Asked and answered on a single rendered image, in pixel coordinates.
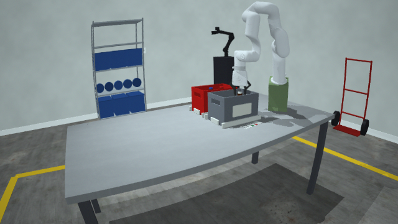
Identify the white paper strip with colored squares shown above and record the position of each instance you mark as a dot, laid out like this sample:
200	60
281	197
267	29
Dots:
251	124

